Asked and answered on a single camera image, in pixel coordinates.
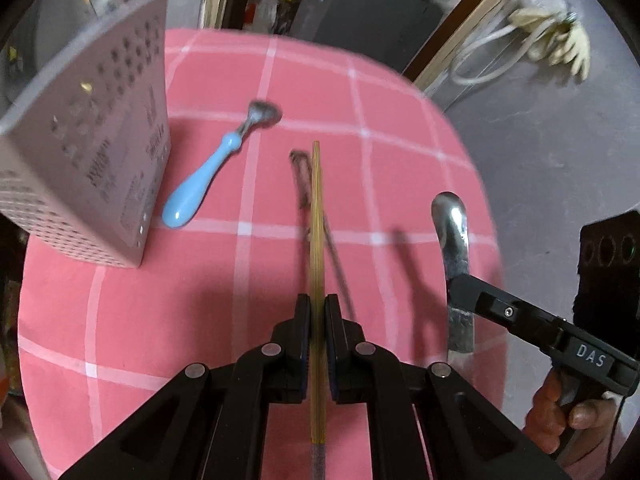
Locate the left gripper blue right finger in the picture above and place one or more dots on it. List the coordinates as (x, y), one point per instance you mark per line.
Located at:
(342, 336)

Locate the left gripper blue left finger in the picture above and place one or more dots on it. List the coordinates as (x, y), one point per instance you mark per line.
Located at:
(289, 369)

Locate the white perforated utensil holder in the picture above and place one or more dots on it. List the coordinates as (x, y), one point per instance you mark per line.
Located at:
(85, 139)

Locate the wooden chopstick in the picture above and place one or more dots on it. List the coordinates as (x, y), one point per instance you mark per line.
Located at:
(317, 380)

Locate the right hand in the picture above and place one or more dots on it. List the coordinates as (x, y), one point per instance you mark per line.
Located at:
(545, 422)

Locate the pink checked tablecloth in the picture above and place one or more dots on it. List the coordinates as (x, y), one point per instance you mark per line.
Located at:
(96, 342)

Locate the cream rubber gloves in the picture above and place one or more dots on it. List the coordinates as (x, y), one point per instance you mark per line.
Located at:
(557, 36)

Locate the grey washing machine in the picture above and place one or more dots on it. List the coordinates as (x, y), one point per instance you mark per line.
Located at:
(391, 32)

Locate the blue handled spoon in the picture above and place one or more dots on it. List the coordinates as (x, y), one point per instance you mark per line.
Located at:
(182, 204)

